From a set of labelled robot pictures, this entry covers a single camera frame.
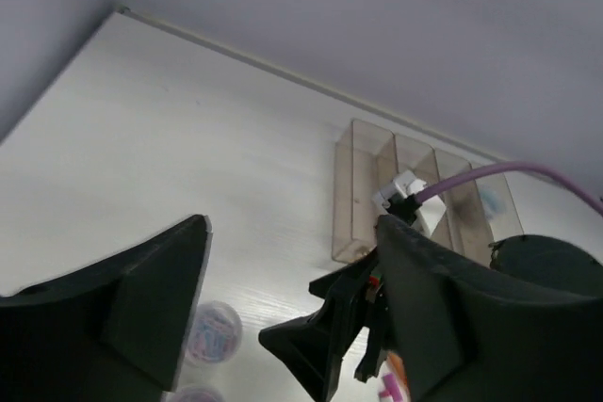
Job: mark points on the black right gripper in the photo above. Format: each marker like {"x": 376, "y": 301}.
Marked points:
{"x": 312, "y": 348}

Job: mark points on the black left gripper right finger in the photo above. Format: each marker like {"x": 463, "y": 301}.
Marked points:
{"x": 526, "y": 328}

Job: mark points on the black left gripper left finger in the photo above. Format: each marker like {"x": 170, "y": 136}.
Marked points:
{"x": 110, "y": 331}

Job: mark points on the orange highlighter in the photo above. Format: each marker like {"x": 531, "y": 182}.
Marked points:
{"x": 397, "y": 366}

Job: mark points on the pink highlighter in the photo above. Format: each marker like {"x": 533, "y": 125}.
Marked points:
{"x": 392, "y": 391}

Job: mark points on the clear round clip tub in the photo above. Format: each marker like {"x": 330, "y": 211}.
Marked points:
{"x": 215, "y": 334}

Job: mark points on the blue clip tub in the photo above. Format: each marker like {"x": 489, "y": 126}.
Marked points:
{"x": 493, "y": 205}

